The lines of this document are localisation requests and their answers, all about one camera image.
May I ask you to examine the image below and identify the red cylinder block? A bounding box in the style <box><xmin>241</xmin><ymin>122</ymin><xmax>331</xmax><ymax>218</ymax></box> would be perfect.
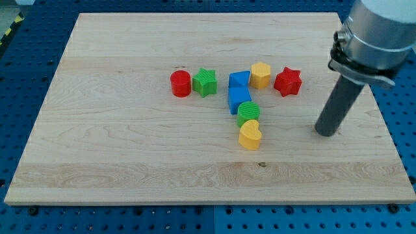
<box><xmin>170</xmin><ymin>70</ymin><xmax>191</xmax><ymax>98</ymax></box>

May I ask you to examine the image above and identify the blue cube block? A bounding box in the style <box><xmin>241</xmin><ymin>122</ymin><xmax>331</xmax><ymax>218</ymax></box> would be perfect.
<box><xmin>228</xmin><ymin>86</ymin><xmax>252</xmax><ymax>114</ymax></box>

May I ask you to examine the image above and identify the green star block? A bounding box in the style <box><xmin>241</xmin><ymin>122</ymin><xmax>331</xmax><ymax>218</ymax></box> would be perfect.
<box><xmin>192</xmin><ymin>68</ymin><xmax>218</xmax><ymax>98</ymax></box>

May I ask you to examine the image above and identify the yellow heart block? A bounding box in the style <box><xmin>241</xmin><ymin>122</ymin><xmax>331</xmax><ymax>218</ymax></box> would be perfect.
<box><xmin>238</xmin><ymin>120</ymin><xmax>262</xmax><ymax>150</ymax></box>

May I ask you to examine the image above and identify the blue triangle block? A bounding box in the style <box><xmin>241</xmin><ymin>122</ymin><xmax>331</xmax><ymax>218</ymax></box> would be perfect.
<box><xmin>228</xmin><ymin>70</ymin><xmax>251</xmax><ymax>88</ymax></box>

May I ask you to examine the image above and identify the green cylinder block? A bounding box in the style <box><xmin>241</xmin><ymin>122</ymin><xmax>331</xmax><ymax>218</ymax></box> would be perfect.
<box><xmin>237</xmin><ymin>101</ymin><xmax>260</xmax><ymax>127</ymax></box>

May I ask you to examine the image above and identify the red star block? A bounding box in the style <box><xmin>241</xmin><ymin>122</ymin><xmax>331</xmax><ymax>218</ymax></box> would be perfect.
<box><xmin>274</xmin><ymin>67</ymin><xmax>302</xmax><ymax>97</ymax></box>

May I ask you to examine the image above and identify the yellow hexagon block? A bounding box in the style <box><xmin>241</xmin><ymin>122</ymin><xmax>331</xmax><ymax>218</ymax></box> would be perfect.
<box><xmin>250</xmin><ymin>62</ymin><xmax>271</xmax><ymax>89</ymax></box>

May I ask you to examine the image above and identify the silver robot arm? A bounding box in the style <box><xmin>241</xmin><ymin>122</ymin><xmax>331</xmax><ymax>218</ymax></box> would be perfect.
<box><xmin>328</xmin><ymin>0</ymin><xmax>415</xmax><ymax>89</ymax></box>

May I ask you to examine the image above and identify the light wooden board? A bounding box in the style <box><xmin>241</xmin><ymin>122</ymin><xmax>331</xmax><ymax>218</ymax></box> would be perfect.
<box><xmin>5</xmin><ymin>13</ymin><xmax>415</xmax><ymax>205</ymax></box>

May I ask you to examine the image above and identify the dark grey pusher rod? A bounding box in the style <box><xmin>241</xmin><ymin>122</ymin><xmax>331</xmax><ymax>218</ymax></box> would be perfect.
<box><xmin>315</xmin><ymin>75</ymin><xmax>365</xmax><ymax>137</ymax></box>

